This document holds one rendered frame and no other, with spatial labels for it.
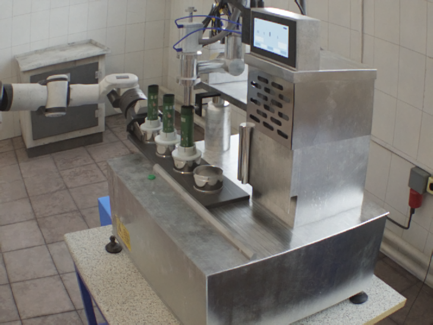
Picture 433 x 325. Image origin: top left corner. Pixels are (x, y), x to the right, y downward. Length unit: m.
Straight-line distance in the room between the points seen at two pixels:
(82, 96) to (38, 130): 2.53
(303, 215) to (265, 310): 0.22
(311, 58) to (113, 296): 0.77
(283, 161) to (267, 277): 0.23
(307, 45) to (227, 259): 0.43
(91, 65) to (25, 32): 0.93
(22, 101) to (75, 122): 2.67
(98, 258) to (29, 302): 1.14
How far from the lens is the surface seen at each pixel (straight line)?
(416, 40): 2.58
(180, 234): 1.11
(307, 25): 0.99
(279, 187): 1.12
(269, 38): 1.06
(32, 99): 1.61
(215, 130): 1.47
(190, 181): 1.29
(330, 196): 1.17
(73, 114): 4.21
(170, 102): 1.38
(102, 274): 1.46
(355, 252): 1.23
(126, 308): 1.33
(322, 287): 1.21
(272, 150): 1.11
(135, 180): 1.33
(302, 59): 1.00
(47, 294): 2.64
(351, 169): 1.18
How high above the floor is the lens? 1.59
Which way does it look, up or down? 24 degrees down
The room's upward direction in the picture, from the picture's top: 2 degrees clockwise
